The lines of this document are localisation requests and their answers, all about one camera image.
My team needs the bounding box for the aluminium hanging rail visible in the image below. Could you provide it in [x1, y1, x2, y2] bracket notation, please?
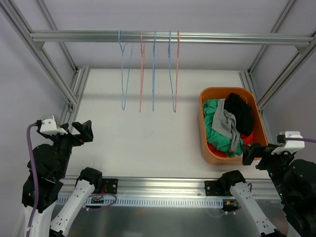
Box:
[29, 30, 315, 46]

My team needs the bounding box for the blue hanger of green top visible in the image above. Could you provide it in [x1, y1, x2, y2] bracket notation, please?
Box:
[152, 31, 157, 112]

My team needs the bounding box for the green tank top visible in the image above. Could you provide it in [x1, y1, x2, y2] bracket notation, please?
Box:
[202, 99, 243, 158]

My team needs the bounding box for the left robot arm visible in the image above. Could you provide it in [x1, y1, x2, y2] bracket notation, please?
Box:
[22, 118, 103, 237]

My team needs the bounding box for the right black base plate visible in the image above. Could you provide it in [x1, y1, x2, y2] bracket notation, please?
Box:
[204, 180, 223, 197]

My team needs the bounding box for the blue hanger of black top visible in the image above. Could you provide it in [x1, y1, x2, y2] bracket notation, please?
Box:
[118, 30, 134, 111]

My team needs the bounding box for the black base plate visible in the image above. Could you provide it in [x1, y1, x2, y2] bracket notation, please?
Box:
[101, 177, 119, 195]
[204, 180, 223, 197]

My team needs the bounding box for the grey tank top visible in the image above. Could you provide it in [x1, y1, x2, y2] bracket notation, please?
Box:
[212, 99, 242, 156]

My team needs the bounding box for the blue hanger of red top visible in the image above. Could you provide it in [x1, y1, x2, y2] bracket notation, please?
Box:
[167, 31, 176, 113]

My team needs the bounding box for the front aluminium rail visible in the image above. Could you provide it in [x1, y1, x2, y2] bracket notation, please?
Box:
[59, 174, 277, 197]

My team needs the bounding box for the orange plastic basket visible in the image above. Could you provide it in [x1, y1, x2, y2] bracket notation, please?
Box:
[198, 87, 268, 165]

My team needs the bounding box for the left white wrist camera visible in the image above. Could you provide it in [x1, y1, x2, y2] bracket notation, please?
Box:
[39, 115, 68, 136]

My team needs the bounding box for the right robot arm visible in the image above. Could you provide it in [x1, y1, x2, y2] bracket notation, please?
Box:
[217, 143, 316, 237]

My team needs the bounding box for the red tank top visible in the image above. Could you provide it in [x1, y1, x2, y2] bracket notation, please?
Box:
[207, 133, 253, 158]

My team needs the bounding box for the black tank top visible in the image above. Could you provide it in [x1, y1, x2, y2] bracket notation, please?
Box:
[224, 93, 254, 136]

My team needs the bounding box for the slotted cable duct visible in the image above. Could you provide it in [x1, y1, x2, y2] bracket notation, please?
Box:
[56, 195, 238, 208]

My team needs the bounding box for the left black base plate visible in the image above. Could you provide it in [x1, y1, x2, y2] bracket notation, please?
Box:
[101, 177, 119, 195]

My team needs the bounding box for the pink hanger of grey top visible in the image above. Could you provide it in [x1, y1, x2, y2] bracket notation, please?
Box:
[139, 31, 146, 112]

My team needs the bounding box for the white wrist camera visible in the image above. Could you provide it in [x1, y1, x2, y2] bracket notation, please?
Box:
[272, 131, 305, 155]
[39, 115, 68, 136]

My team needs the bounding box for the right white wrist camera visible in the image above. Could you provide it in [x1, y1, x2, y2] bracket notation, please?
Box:
[272, 131, 305, 155]

